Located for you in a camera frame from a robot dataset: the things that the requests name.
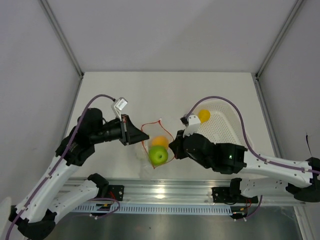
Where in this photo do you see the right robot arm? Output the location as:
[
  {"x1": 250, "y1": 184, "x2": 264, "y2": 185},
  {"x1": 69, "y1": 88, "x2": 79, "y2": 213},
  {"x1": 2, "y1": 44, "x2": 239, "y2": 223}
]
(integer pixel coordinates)
[{"x1": 168, "y1": 130, "x2": 320, "y2": 203}]

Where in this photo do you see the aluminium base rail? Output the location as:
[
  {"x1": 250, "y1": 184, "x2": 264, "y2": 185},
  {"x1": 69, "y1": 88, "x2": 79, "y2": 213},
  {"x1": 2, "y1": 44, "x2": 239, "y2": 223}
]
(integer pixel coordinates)
[{"x1": 58, "y1": 177, "x2": 307, "y2": 206}]

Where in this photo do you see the white slotted cable duct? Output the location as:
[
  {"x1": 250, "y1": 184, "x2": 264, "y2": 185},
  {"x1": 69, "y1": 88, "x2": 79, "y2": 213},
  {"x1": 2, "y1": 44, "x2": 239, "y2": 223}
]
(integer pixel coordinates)
[{"x1": 72, "y1": 203, "x2": 232, "y2": 216}]

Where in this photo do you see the aluminium frame post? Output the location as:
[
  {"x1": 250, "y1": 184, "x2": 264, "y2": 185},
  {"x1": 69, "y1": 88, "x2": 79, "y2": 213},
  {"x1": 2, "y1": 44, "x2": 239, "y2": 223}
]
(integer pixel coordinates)
[
  {"x1": 38, "y1": 0, "x2": 84, "y2": 79},
  {"x1": 255, "y1": 0, "x2": 307, "y2": 80}
]

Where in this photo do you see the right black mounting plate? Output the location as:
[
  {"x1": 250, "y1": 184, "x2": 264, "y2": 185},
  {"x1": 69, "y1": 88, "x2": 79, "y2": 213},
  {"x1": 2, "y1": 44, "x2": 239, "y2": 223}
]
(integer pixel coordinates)
[{"x1": 211, "y1": 186, "x2": 259, "y2": 205}]

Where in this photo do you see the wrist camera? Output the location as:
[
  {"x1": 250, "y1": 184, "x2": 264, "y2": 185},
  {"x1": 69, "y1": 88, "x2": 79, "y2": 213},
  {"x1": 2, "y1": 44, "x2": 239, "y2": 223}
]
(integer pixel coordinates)
[
  {"x1": 180, "y1": 113, "x2": 201, "y2": 137},
  {"x1": 111, "y1": 97, "x2": 128, "y2": 120}
]

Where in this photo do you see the orange peach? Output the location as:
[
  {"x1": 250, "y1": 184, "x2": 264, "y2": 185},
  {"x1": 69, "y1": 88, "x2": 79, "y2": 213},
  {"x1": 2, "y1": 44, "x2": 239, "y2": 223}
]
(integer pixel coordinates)
[{"x1": 151, "y1": 135, "x2": 169, "y2": 149}]

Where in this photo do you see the white green cabbage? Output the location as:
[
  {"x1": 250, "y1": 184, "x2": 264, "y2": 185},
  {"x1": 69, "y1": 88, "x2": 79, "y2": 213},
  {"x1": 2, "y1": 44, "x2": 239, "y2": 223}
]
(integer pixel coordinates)
[{"x1": 135, "y1": 147, "x2": 150, "y2": 164}]

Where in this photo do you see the right aluminium frame post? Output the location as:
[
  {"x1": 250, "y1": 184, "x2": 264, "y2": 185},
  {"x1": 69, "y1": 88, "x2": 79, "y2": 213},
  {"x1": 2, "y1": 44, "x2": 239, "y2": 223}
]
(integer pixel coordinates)
[{"x1": 255, "y1": 0, "x2": 307, "y2": 80}]

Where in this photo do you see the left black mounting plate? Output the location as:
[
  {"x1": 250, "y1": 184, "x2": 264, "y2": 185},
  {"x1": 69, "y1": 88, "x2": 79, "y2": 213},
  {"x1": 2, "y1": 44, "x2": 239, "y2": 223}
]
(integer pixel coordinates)
[{"x1": 107, "y1": 185, "x2": 125, "y2": 202}]

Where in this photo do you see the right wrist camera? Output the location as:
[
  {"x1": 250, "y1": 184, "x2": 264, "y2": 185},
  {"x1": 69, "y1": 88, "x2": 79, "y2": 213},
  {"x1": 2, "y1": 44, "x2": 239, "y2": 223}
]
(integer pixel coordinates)
[{"x1": 180, "y1": 113, "x2": 201, "y2": 137}]

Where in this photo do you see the clear zip top bag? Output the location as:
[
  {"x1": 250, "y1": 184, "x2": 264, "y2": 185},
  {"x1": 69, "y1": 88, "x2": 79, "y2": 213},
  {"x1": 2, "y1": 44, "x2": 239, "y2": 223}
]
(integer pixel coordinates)
[{"x1": 135, "y1": 118, "x2": 175, "y2": 180}]

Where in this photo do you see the white perforated basket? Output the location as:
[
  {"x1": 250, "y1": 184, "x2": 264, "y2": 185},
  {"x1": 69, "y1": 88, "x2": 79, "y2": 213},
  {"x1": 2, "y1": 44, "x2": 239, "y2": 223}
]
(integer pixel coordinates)
[{"x1": 191, "y1": 98, "x2": 253, "y2": 147}]

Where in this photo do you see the green apple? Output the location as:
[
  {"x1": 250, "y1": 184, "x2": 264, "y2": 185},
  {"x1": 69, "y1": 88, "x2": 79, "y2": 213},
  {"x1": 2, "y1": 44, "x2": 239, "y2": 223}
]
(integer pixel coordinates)
[{"x1": 148, "y1": 146, "x2": 169, "y2": 166}]

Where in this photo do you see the left aluminium frame post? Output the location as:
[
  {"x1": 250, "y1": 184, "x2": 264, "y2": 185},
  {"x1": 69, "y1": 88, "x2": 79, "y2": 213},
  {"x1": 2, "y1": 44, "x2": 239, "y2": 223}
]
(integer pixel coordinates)
[{"x1": 38, "y1": 0, "x2": 84, "y2": 79}]

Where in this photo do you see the black mounting plate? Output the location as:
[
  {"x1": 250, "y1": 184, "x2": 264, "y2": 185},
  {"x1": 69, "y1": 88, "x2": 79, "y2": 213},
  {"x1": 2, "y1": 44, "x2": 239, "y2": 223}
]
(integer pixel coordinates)
[
  {"x1": 107, "y1": 185, "x2": 125, "y2": 202},
  {"x1": 211, "y1": 186, "x2": 259, "y2": 205}
]

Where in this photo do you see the yellow pear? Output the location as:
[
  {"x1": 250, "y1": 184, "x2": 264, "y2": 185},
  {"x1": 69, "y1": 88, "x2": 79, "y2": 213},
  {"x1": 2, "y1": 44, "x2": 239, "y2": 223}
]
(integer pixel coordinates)
[{"x1": 197, "y1": 109, "x2": 211, "y2": 124}]

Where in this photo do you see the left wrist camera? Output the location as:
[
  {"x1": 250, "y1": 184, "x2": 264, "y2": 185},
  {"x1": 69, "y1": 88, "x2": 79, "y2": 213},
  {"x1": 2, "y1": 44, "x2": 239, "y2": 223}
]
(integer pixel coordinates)
[{"x1": 111, "y1": 97, "x2": 128, "y2": 120}]

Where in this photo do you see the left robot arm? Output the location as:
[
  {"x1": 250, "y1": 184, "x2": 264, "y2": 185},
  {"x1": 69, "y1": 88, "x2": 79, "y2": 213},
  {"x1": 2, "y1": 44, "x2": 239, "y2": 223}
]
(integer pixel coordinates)
[{"x1": 9, "y1": 108, "x2": 149, "y2": 240}]

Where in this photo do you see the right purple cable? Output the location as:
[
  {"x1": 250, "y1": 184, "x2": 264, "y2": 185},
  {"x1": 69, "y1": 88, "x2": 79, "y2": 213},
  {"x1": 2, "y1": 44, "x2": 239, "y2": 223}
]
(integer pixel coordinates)
[{"x1": 184, "y1": 95, "x2": 320, "y2": 221}]

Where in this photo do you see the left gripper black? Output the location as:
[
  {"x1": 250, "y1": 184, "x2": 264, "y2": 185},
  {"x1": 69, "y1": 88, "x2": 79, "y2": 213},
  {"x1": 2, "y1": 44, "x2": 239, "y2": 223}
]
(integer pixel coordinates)
[{"x1": 92, "y1": 113, "x2": 150, "y2": 145}]

